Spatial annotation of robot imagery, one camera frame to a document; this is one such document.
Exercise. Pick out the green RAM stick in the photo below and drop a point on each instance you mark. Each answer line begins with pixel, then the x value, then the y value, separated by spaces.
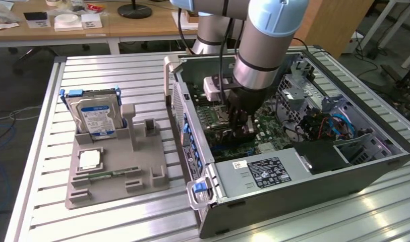
pixel 104 174

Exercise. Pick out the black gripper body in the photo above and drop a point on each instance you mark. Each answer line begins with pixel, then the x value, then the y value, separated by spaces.
pixel 249 100

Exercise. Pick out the CPU socket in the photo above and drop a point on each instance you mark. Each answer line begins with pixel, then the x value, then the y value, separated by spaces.
pixel 222 116

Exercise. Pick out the black floor stand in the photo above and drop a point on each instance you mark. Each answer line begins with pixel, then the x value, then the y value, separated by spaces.
pixel 404 85

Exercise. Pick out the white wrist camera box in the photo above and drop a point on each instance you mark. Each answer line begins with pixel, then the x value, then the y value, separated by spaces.
pixel 213 88

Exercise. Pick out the white box with black lid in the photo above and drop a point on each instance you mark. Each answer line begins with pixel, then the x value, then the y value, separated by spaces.
pixel 38 24

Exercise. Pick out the green motherboard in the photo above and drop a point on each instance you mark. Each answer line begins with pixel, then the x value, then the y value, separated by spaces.
pixel 269 126

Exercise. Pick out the silver CPU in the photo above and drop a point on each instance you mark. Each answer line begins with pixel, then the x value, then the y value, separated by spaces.
pixel 90 160

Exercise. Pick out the hard disk in blue caddy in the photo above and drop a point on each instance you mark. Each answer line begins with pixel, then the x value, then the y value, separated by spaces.
pixel 96 118

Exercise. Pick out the blue case release latch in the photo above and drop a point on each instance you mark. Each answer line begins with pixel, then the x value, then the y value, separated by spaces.
pixel 201 187

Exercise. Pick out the plain white box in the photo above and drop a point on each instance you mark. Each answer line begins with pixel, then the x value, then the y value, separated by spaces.
pixel 90 19

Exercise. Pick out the white paper stack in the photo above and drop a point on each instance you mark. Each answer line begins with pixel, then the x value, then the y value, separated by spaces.
pixel 193 24

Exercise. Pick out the white tape roll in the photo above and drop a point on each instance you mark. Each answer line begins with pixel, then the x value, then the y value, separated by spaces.
pixel 53 2

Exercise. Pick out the blue slot retention latch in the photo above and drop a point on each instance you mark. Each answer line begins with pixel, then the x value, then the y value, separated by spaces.
pixel 186 123
pixel 197 161

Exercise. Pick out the grey power supply unit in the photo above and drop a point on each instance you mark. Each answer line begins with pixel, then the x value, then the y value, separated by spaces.
pixel 232 176

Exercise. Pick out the black round lamp base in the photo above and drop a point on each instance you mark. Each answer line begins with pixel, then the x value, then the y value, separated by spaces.
pixel 134 11

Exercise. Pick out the grey parts rack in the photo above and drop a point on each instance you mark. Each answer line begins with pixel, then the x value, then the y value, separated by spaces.
pixel 114 161

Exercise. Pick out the grey disk bay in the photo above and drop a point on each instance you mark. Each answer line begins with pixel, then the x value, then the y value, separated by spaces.
pixel 360 148

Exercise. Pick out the white box with round insert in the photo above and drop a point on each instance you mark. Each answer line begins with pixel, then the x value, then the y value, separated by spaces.
pixel 69 26

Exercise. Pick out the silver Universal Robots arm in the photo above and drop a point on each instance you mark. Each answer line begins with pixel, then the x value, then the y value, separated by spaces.
pixel 265 37

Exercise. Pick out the wooden desk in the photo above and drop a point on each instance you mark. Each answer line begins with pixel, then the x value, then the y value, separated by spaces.
pixel 141 27

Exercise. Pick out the red packet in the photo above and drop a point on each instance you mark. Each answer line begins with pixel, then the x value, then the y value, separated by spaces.
pixel 94 7

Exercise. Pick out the clear plastic bag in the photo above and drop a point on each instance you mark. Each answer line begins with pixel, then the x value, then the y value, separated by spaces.
pixel 3 12

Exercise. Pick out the open black PC case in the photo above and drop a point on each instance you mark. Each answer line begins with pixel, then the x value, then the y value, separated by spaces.
pixel 292 206

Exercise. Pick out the white paper slip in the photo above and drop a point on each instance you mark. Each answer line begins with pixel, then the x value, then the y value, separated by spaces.
pixel 6 25

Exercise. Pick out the perforated metal drive cage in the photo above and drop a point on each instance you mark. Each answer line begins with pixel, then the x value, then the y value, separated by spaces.
pixel 292 100

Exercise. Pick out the wooden cabinet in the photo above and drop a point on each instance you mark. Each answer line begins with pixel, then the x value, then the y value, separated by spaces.
pixel 340 25

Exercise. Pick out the black office chair base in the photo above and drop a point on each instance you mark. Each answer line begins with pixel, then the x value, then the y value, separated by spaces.
pixel 33 54

